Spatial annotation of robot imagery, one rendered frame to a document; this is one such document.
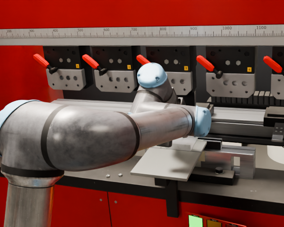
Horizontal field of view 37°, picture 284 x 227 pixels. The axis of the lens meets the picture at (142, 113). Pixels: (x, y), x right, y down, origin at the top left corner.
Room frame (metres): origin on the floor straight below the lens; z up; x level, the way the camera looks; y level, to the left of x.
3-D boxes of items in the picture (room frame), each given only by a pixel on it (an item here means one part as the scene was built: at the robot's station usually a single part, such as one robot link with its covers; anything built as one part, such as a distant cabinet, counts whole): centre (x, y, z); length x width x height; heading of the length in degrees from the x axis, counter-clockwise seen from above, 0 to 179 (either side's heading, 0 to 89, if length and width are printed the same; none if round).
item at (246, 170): (1.36, -0.19, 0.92); 0.39 x 0.06 x 0.10; 67
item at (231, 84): (1.31, -0.30, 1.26); 0.15 x 0.09 x 0.17; 67
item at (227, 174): (1.31, -0.15, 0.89); 0.30 x 0.05 x 0.03; 67
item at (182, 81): (1.39, -0.11, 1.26); 0.15 x 0.09 x 0.17; 67
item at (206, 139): (1.37, -0.17, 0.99); 0.20 x 0.03 x 0.03; 67
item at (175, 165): (1.24, -0.08, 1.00); 0.26 x 0.18 x 0.01; 157
